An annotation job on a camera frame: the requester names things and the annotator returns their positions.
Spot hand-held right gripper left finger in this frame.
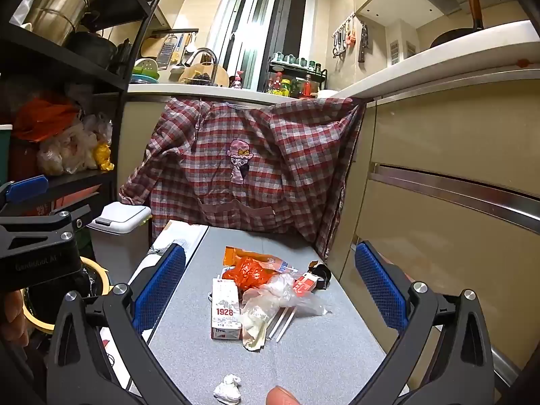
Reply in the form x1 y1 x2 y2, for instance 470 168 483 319
46 242 188 405

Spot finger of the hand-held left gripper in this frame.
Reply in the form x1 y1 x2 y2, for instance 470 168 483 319
0 175 49 216
0 206 92 258

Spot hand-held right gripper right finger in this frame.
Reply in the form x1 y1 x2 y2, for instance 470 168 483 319
352 240 494 405

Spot dark wrapper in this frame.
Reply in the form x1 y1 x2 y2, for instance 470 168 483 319
306 260 333 291

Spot white and red carton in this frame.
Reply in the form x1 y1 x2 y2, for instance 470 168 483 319
210 277 243 341

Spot red and white small packet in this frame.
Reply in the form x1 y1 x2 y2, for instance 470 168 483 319
293 273 318 294

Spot orange plastic bag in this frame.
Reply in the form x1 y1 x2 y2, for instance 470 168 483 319
222 257 275 292

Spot clear plastic bag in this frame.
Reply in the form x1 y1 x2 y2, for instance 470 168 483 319
240 273 329 318

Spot cream glove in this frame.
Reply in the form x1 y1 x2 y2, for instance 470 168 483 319
240 304 271 352

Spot clear plastic wrapper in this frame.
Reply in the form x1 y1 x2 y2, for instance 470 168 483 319
268 306 297 343

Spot orange snack wrapper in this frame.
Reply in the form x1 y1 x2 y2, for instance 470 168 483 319
223 246 299 275

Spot white tissue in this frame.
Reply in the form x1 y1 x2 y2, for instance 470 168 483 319
213 373 243 404

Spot white lidded trash bin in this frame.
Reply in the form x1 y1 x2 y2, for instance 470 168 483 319
86 201 153 262

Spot person's left hand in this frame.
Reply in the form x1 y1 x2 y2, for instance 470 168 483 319
0 291 30 349

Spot person's right hand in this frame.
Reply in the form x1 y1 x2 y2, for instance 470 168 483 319
266 386 301 405

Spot green box with white lid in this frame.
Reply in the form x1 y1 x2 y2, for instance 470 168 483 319
0 124 13 183

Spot clear plastic bags bundle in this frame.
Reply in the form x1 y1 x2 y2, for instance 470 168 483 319
37 113 113 177

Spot orange bag on shelf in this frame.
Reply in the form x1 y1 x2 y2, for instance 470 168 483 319
12 96 82 143

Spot yellow plastic bag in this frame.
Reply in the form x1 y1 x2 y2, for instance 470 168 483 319
92 141 115 172

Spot black shelf rack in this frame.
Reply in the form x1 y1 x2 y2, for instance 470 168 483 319
0 0 164 220

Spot black cooking pot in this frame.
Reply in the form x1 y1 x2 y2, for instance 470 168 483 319
68 30 118 69

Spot red plaid shirt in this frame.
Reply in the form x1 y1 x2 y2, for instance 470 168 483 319
119 96 367 260

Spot beige drawer cabinet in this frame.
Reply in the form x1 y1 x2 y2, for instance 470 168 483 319
327 74 540 393

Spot green colander bowls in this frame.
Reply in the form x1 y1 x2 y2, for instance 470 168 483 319
130 59 161 84

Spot stainless steel pot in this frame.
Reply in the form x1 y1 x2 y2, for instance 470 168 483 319
22 0 101 47

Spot metal grater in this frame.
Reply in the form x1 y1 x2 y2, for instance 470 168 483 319
155 35 179 66

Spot wooden cutting board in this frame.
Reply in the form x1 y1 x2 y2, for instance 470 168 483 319
179 62 231 88

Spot chrome kitchen faucet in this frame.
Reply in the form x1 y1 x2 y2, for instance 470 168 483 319
183 48 219 86

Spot black spice rack with bottles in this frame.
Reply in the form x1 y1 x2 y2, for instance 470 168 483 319
265 52 329 99

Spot hanging kitchen knife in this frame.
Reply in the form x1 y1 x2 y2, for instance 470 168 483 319
357 23 370 64

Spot hanging kitchen utensils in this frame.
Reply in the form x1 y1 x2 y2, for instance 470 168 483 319
331 13 356 58

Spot kitchen window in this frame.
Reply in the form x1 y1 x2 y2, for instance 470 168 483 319
207 0 318 92

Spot wall vent grille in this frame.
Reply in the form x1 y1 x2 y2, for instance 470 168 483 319
388 39 417 66

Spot black wok with orange handle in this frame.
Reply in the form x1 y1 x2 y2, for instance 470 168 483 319
429 0 487 50

